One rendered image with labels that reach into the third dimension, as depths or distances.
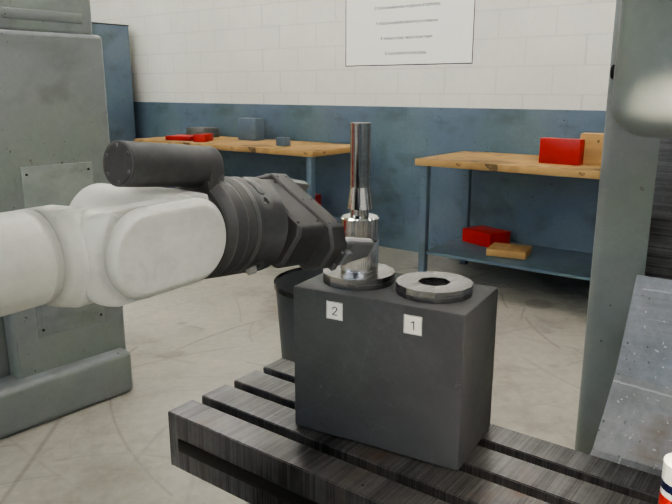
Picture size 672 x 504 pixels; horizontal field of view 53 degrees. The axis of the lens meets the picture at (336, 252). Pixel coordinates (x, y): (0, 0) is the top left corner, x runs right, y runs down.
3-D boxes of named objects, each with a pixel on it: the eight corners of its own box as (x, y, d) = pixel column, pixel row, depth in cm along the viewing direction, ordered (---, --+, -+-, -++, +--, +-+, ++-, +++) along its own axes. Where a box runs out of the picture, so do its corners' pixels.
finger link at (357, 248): (358, 257, 73) (325, 262, 68) (373, 233, 72) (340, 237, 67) (368, 266, 72) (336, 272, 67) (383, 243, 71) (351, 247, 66)
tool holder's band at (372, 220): (335, 226, 81) (335, 218, 80) (346, 219, 85) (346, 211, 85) (374, 228, 79) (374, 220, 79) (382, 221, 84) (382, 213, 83)
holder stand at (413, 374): (458, 473, 75) (466, 303, 71) (293, 425, 86) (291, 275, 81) (490, 427, 86) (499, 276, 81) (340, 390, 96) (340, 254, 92)
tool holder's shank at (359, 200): (343, 217, 81) (343, 123, 78) (350, 213, 84) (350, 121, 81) (369, 219, 80) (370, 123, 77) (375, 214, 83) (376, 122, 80)
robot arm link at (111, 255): (232, 274, 53) (85, 322, 42) (155, 256, 58) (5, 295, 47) (229, 192, 51) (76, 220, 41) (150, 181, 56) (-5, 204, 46)
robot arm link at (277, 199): (365, 222, 65) (289, 228, 55) (318, 297, 69) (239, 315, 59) (281, 148, 70) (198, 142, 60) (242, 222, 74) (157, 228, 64)
